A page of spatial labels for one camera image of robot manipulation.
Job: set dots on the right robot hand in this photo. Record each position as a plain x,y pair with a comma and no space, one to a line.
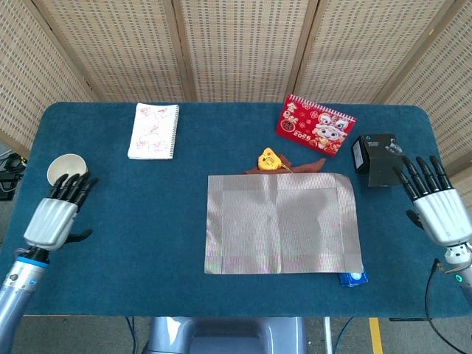
446,217

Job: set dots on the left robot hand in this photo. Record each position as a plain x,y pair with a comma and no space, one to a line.
51,221

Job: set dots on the white ceramic bowl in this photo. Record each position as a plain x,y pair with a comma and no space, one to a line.
68,164

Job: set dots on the grey woven placemat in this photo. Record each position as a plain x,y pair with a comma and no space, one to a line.
280,225

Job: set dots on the gray robot base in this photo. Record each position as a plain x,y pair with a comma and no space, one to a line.
221,335

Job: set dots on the blue felt table cover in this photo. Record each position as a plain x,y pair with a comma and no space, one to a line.
147,221

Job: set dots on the black cardboard box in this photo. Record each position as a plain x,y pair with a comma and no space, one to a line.
372,155

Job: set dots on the blue and white carton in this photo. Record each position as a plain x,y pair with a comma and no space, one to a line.
352,279

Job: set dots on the spiral notebook with red drawings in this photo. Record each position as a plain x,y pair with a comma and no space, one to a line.
153,132

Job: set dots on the brown cloth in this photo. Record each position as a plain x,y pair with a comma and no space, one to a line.
309,166

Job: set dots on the white table leg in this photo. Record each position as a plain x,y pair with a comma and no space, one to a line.
327,335

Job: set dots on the red 2026 desk calendar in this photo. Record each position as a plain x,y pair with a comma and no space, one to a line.
306,125

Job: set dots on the woven bamboo folding screen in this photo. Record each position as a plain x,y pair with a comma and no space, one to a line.
239,48

